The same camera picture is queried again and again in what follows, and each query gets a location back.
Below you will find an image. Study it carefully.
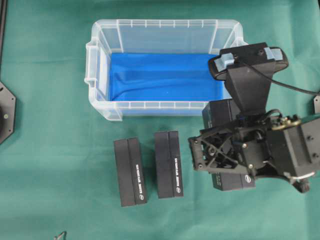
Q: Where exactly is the clear plastic storage case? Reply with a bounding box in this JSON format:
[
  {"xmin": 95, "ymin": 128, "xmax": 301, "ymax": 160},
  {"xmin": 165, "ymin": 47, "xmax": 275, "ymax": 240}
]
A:
[{"xmin": 84, "ymin": 19, "xmax": 245, "ymax": 121}]

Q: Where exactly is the black box D415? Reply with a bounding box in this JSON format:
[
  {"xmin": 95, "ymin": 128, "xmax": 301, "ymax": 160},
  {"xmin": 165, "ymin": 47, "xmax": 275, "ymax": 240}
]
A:
[{"xmin": 154, "ymin": 131, "xmax": 184, "ymax": 199}]

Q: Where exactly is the grey metal bracket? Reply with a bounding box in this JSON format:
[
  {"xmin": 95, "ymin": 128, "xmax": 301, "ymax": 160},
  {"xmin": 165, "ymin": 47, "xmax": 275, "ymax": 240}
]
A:
[{"xmin": 53, "ymin": 230, "xmax": 68, "ymax": 240}]

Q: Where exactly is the black camera cable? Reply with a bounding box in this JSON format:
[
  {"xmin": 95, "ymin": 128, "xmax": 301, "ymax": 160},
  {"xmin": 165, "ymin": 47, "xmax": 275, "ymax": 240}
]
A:
[{"xmin": 234, "ymin": 56, "xmax": 320, "ymax": 96}]

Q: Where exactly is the black frame post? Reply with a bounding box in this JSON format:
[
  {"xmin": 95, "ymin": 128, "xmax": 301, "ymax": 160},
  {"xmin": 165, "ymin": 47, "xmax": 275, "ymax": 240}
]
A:
[{"xmin": 0, "ymin": 0, "xmax": 8, "ymax": 51}]

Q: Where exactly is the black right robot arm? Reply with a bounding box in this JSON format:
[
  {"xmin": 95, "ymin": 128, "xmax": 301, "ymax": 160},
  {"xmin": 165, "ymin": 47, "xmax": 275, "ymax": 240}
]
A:
[{"xmin": 188, "ymin": 109, "xmax": 320, "ymax": 193}]

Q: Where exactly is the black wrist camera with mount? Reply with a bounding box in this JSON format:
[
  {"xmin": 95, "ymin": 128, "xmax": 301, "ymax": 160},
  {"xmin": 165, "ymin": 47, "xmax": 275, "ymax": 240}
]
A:
[{"xmin": 208, "ymin": 42, "xmax": 289, "ymax": 115}]

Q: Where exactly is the blue foam liner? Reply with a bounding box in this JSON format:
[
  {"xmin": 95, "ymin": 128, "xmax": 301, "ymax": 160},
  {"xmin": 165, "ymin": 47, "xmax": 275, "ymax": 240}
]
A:
[{"xmin": 108, "ymin": 53, "xmax": 228, "ymax": 102}]

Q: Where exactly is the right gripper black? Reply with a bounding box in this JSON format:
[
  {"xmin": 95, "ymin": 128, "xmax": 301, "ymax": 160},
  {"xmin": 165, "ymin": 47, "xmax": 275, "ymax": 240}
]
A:
[{"xmin": 188, "ymin": 117, "xmax": 273, "ymax": 179}]

